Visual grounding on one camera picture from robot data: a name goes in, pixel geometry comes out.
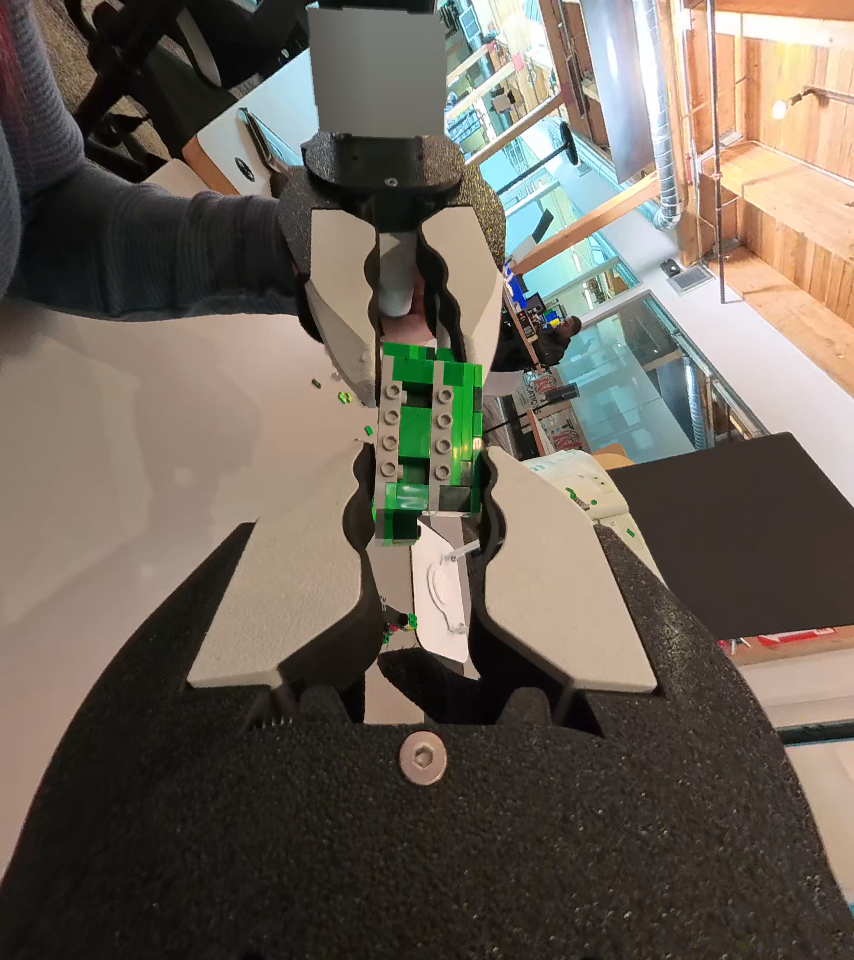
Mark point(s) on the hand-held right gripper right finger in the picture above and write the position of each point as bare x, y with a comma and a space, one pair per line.
554, 585

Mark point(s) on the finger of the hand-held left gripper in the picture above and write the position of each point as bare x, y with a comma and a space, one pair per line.
472, 285
340, 300

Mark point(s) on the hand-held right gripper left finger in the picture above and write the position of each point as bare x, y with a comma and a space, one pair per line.
284, 592

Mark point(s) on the green and grey brick model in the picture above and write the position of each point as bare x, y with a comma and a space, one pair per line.
415, 427

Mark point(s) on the person's left forearm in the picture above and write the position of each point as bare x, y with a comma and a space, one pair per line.
157, 247

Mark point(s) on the white desk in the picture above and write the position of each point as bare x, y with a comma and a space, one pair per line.
97, 450

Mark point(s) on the person's left hand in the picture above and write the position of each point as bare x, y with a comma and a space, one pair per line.
413, 326

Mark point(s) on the brick instruction booklet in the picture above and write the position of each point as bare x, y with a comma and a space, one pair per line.
584, 487

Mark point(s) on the white table with wooden edge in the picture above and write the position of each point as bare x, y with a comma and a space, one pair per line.
269, 97

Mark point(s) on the black board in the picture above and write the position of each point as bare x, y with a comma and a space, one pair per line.
756, 525

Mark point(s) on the black office chair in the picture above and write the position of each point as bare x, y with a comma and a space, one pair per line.
172, 60

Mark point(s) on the red printed cardboard box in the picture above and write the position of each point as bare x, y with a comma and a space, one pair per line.
809, 641

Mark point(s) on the wall vent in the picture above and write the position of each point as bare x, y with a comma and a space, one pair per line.
690, 279

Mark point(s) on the silver duct pipe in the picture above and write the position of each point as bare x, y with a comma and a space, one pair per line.
663, 112

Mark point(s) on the wall lamp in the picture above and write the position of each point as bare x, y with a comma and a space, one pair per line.
783, 107

